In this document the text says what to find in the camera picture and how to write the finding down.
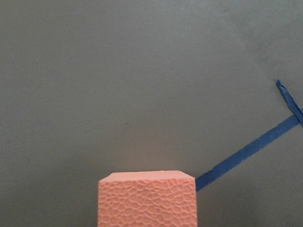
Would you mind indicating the orange foam block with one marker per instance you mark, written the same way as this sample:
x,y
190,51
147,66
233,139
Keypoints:
x,y
147,199

